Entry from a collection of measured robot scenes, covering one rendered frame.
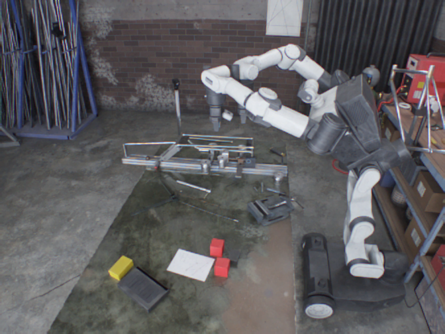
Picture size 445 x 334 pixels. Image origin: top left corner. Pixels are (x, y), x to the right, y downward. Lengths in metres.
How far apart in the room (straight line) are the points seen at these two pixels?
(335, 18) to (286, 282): 3.05
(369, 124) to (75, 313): 1.31
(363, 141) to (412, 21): 2.66
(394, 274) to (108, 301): 1.67
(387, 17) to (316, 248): 2.63
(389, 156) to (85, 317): 1.41
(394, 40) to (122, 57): 3.48
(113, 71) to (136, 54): 0.46
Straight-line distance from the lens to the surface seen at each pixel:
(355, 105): 1.31
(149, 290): 1.07
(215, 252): 1.15
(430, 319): 2.33
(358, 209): 1.72
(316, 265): 2.09
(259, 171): 1.56
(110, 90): 4.83
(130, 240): 1.27
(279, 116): 1.17
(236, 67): 1.37
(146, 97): 4.62
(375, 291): 2.13
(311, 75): 1.57
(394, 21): 3.88
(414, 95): 3.18
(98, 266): 1.22
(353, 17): 3.76
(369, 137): 1.40
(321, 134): 1.20
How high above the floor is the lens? 1.78
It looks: 34 degrees down
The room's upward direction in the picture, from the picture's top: straight up
